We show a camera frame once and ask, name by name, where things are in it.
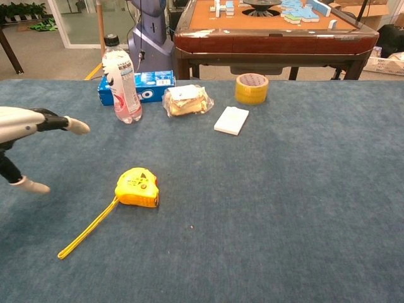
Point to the long row of mahjong tiles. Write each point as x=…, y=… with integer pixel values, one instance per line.
x=322, y=8

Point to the green potted plants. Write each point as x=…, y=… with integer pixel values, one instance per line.
x=22, y=11

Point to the plastic wrapped sandwich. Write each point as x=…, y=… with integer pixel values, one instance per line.
x=187, y=102

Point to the blue table cloth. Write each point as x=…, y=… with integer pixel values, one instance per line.
x=252, y=205

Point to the blue cookie box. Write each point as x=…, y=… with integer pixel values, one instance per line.
x=158, y=83

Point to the white flat box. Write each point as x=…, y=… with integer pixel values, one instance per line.
x=232, y=121

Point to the dark red mahjong table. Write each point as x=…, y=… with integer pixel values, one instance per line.
x=268, y=42

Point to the cardboard box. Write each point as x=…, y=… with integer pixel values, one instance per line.
x=375, y=9

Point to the green cloth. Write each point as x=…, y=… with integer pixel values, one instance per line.
x=44, y=25

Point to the white glass door frame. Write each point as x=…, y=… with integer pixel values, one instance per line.
x=61, y=28

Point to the black thin rod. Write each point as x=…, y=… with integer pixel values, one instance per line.
x=362, y=12

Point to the clear bottle with pink label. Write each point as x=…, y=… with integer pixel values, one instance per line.
x=121, y=75

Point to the purple robot base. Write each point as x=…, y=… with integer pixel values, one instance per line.
x=154, y=31

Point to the black round table hub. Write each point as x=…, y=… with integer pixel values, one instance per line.
x=262, y=6

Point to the white plastic basket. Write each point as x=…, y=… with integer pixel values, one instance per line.
x=385, y=64

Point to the dark table leg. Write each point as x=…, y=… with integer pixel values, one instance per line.
x=11, y=52

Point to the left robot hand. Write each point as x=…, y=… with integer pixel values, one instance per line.
x=19, y=121

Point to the yellow tape measure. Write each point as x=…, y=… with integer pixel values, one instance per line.
x=139, y=189

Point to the wooden pole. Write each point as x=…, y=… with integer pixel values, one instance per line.
x=101, y=28

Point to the single blue white mahjong tile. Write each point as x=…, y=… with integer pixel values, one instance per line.
x=333, y=24

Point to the yellow packing tape roll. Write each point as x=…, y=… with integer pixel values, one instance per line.
x=251, y=93

